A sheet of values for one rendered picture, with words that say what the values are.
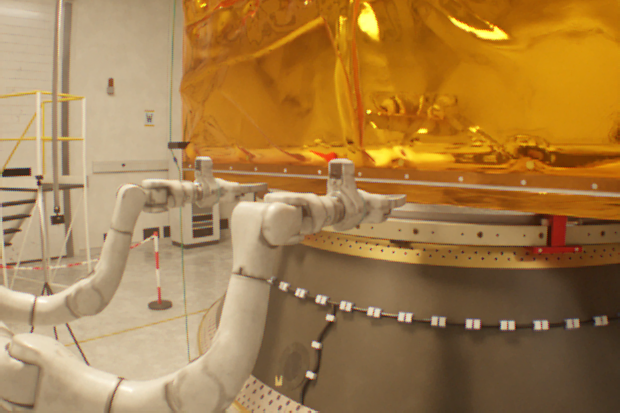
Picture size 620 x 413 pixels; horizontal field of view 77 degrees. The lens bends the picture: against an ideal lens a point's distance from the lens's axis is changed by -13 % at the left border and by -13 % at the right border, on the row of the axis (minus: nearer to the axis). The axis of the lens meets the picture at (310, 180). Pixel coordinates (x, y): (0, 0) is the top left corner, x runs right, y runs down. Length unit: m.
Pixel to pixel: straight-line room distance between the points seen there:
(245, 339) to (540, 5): 0.85
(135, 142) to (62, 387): 8.36
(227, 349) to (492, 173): 0.69
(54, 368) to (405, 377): 0.75
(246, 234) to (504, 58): 0.65
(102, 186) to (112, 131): 1.06
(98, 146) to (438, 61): 7.97
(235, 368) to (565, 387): 0.77
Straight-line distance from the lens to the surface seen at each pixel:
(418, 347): 1.10
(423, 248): 1.14
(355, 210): 0.84
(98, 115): 8.74
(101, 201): 8.77
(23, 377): 0.77
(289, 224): 0.69
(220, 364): 0.67
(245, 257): 0.68
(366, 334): 1.14
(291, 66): 1.41
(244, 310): 0.67
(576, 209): 1.00
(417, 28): 1.15
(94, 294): 1.14
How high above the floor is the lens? 1.89
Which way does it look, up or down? 4 degrees down
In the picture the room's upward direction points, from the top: straight up
